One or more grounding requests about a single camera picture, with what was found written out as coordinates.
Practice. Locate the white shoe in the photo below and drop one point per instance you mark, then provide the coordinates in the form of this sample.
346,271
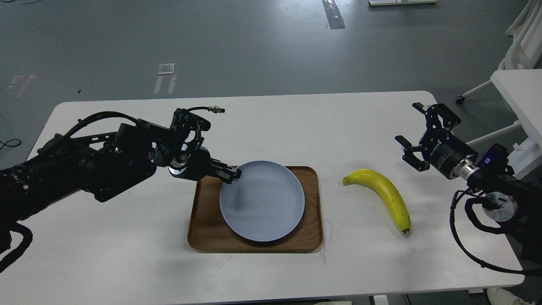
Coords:
499,296

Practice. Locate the brown wooden tray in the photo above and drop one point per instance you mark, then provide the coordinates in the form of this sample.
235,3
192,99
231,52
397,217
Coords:
208,232

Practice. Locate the yellow banana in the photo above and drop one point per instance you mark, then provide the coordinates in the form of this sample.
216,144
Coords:
388,193

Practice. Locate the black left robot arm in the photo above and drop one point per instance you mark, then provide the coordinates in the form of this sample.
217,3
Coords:
104,154

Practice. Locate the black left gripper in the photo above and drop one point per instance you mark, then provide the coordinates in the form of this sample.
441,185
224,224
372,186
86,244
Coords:
200,164

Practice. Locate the light blue round plate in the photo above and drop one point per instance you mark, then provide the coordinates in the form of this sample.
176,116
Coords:
265,204

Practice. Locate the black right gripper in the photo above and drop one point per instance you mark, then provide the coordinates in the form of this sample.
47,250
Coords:
439,147

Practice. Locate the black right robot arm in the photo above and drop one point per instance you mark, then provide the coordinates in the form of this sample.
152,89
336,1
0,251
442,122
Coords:
497,202

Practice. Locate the white side table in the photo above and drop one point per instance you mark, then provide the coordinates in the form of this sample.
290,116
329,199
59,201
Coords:
522,90

